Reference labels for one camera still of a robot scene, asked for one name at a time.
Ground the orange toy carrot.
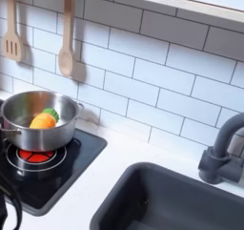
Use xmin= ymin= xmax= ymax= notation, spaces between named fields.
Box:
xmin=29 ymin=107 xmax=60 ymax=130

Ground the wooden spoon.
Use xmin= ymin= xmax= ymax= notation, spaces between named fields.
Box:
xmin=57 ymin=0 xmax=78 ymax=78

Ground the black stove top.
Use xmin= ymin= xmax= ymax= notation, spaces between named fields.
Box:
xmin=0 ymin=99 xmax=109 ymax=217

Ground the steel pot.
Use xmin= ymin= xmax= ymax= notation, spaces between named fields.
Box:
xmin=0 ymin=90 xmax=85 ymax=153

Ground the dark grey sink basin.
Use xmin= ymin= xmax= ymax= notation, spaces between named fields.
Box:
xmin=89 ymin=161 xmax=244 ymax=230

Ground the dark grey tap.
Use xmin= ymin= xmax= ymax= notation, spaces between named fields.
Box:
xmin=197 ymin=113 xmax=244 ymax=185

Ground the wooden framed window shelf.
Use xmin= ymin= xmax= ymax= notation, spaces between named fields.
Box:
xmin=113 ymin=0 xmax=244 ymax=24

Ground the wooden slotted spatula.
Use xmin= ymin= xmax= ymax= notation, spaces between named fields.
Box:
xmin=2 ymin=0 xmax=23 ymax=62

